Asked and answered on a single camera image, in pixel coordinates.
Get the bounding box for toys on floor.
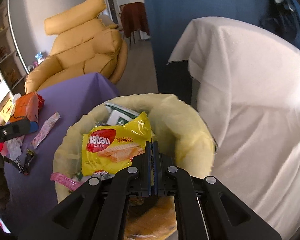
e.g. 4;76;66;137
27;51;47;72

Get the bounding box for yellow trash bag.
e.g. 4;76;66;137
53;93;216;179

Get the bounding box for purple tablecloth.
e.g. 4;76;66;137
0;73;119;236

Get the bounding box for yellow leather armchair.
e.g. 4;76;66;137
24;0;128;94

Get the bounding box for navy blue backpack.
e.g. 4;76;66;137
260;0;300;49

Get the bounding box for pink cartoon snack bag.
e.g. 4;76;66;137
50;172;83;191

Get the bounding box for yellow box on shelf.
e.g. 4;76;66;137
0;98;15;122

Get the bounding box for brown draped dining chair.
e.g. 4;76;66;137
121;2;150;38

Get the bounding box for wall shelf unit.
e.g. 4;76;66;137
0;0;28;95

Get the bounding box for blue cloth partition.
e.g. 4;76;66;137
145;0;269;93

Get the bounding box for red plastic cup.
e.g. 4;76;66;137
0;142;8;157

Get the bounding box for yellow nabati wafer bag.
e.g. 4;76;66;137
81;112;152;176

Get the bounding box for long pink wrapper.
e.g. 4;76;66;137
31;112;61;149

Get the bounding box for orange snack bag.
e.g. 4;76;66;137
9;92;45;123

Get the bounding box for green white milk carton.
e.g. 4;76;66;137
105;102;140;126

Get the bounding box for white sofa cover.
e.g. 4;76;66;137
169;17;300;239

